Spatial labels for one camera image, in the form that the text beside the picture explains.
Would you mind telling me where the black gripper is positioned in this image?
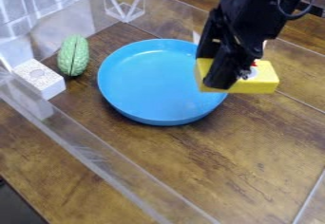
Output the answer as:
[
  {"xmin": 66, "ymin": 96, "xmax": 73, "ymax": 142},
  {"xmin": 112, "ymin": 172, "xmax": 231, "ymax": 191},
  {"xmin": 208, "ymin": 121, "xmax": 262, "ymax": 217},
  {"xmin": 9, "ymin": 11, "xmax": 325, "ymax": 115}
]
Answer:
[{"xmin": 195, "ymin": 0, "xmax": 305, "ymax": 90}]

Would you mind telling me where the yellow brick with label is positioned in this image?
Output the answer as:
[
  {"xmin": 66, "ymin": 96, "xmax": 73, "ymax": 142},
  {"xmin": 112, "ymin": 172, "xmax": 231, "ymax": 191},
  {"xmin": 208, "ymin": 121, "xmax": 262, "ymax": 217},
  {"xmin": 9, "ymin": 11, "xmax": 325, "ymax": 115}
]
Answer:
[{"xmin": 194, "ymin": 58, "xmax": 279, "ymax": 94}]

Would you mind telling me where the blue round tray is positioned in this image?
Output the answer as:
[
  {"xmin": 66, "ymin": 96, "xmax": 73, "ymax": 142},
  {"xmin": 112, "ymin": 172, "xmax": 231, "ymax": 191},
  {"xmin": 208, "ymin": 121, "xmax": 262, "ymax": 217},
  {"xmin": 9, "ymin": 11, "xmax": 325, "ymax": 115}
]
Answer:
[{"xmin": 97, "ymin": 39, "xmax": 227, "ymax": 126}]

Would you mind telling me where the green textured gourd toy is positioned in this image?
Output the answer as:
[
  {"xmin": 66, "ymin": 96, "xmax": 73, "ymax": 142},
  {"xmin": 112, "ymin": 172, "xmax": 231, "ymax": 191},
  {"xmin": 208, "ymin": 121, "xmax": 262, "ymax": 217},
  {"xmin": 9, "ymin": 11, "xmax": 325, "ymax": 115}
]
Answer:
[{"xmin": 57, "ymin": 34, "xmax": 88, "ymax": 77}]

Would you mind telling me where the white speckled block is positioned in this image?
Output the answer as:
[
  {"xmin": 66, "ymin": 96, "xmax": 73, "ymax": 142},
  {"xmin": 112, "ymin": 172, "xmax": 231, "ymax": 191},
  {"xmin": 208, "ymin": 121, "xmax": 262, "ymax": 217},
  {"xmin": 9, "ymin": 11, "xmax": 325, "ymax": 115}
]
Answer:
[{"xmin": 12, "ymin": 59, "xmax": 65, "ymax": 100}]

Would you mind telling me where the clear acrylic corner bracket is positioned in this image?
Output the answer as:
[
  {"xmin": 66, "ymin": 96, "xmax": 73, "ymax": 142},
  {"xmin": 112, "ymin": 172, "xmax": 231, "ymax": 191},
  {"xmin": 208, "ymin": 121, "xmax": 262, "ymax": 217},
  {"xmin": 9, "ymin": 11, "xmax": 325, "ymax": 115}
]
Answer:
[{"xmin": 103, "ymin": 0, "xmax": 144, "ymax": 23}]

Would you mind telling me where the clear acrylic enclosure wall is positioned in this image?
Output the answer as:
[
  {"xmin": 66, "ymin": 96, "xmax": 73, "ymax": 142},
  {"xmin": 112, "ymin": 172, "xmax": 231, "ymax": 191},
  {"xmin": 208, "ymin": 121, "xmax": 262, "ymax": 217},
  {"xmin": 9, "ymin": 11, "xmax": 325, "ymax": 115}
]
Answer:
[{"xmin": 0, "ymin": 0, "xmax": 325, "ymax": 224}]

